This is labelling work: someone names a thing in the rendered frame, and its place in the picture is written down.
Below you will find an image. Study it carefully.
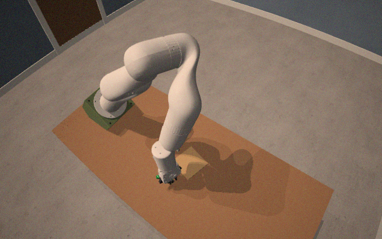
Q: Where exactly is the tan flat mat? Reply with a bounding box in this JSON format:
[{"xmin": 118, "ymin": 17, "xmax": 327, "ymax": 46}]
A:
[{"xmin": 175, "ymin": 147, "xmax": 208, "ymax": 180}]

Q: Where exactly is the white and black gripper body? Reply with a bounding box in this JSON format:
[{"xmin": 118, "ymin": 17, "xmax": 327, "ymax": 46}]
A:
[{"xmin": 158, "ymin": 162, "xmax": 181, "ymax": 184}]

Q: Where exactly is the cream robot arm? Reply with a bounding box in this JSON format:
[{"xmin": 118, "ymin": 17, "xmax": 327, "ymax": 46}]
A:
[{"xmin": 94, "ymin": 33, "xmax": 202, "ymax": 174}]

